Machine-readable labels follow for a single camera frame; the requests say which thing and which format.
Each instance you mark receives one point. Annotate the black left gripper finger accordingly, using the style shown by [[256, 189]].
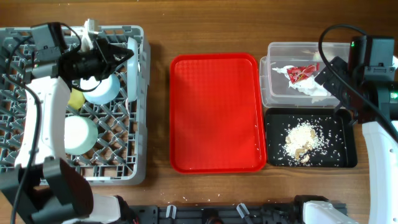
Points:
[[110, 51], [115, 64]]

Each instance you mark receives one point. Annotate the light blue bowl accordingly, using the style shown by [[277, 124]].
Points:
[[104, 91]]

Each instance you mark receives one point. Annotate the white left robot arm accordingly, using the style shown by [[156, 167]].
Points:
[[43, 187]]

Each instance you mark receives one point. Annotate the red plastic tray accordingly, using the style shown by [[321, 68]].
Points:
[[216, 120]]

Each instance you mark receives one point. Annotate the pile of rice and scraps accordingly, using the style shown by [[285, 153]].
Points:
[[311, 141]]

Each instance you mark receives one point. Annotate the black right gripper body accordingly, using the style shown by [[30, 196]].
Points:
[[336, 83]]

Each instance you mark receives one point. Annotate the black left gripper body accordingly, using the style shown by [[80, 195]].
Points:
[[90, 63]]

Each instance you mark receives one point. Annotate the green bowl with rice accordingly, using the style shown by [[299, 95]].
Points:
[[81, 135]]

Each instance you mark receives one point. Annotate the yellow plastic cup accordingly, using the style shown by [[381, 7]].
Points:
[[76, 100]]

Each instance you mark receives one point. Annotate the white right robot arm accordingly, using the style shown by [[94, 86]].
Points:
[[365, 85]]

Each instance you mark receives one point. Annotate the red snack wrapper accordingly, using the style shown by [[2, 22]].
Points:
[[297, 74]]

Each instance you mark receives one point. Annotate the grey dishwasher rack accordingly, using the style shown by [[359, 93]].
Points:
[[119, 155]]

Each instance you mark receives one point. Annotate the black plastic tray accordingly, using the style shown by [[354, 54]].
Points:
[[276, 118]]

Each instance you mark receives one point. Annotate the white napkin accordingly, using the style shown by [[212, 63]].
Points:
[[308, 86]]

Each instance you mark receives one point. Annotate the light blue plate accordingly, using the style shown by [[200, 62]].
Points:
[[132, 70]]

